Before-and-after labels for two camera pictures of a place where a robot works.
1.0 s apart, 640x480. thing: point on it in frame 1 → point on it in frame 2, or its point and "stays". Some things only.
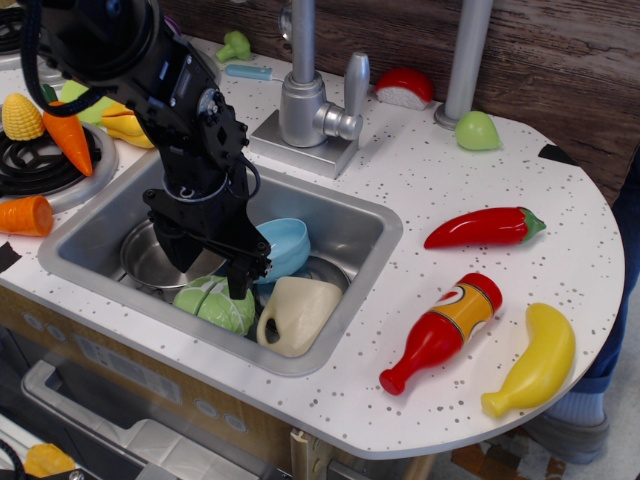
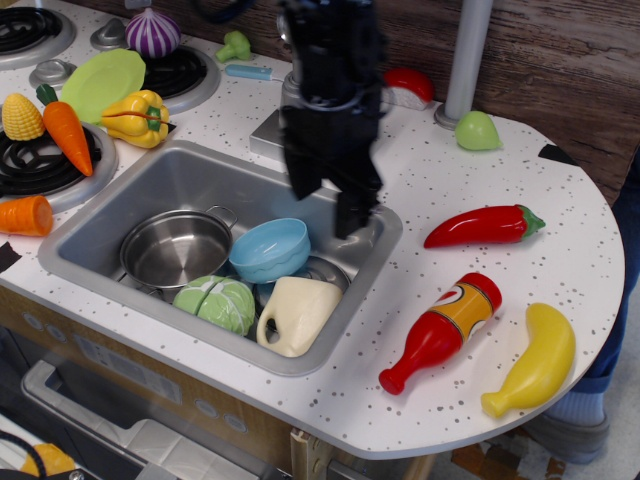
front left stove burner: [38, 168] stays
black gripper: [223, 222] → [337, 144]
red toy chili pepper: [489, 226] stays
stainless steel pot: [145, 259] stays
